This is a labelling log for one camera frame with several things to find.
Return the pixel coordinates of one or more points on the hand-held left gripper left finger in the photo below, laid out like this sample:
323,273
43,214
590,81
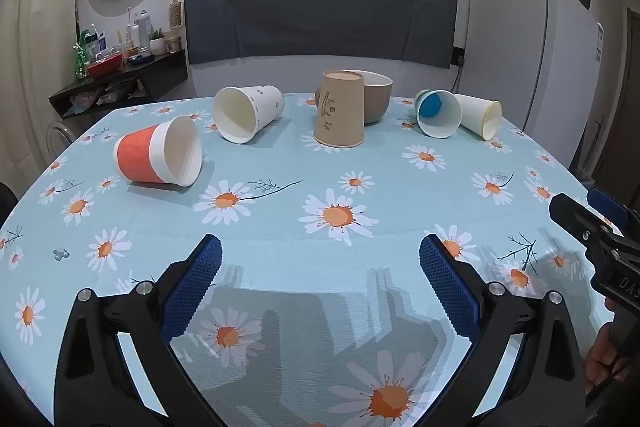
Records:
197,283

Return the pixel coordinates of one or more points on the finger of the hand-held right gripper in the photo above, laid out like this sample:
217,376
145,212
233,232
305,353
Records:
575,218
611,209

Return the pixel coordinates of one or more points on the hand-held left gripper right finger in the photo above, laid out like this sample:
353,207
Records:
445,284

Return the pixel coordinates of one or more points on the orange and white paper cup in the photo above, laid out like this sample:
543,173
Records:
140,154

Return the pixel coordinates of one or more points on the pale yellow paper cup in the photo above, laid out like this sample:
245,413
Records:
475,109

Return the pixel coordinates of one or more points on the white cup with blue inside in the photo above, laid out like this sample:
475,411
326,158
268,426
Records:
440,114

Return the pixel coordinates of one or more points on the white heart print paper cup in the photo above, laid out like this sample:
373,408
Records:
260,104

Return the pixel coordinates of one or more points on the brown paper cup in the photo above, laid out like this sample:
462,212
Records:
340,112

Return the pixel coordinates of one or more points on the person's right hand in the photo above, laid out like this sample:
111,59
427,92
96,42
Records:
602,362

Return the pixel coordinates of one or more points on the blue daisy print tablecloth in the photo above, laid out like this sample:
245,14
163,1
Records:
300,177

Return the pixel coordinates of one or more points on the white refrigerator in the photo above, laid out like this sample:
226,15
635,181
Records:
515,57

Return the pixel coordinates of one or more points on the taupe bowl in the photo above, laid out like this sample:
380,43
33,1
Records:
376,99

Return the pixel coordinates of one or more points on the clear plastic chair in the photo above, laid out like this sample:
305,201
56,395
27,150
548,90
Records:
59,134

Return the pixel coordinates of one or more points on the red bowl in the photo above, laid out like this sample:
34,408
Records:
104,66

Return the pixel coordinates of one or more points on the small potted plant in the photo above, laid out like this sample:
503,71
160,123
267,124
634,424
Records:
157,42

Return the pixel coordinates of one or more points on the green glass bottle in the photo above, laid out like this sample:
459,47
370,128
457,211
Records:
80,62

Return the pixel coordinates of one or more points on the white bottle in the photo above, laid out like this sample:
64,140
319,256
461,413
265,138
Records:
144,29

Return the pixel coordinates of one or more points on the hanging wooden brush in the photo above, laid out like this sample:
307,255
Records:
175,9

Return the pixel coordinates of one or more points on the light curtain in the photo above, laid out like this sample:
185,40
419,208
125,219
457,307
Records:
42,32

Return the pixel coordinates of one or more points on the dark wall shelf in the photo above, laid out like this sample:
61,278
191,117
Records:
160,72

